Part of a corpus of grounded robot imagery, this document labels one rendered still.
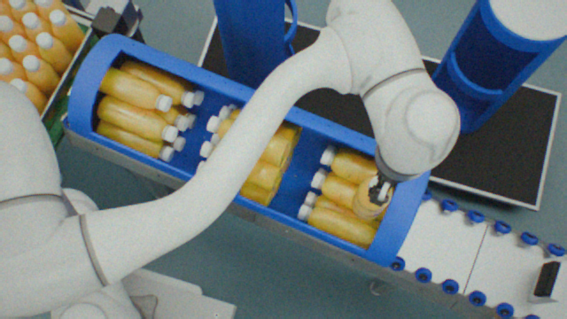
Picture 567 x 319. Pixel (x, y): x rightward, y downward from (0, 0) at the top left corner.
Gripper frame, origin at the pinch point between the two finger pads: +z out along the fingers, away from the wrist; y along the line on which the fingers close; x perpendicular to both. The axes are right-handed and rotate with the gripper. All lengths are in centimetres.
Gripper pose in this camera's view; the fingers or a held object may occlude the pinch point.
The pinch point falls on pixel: (381, 182)
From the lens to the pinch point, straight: 125.6
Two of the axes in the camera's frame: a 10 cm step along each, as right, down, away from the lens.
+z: -0.1, 2.6, 9.7
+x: -9.2, -3.9, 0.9
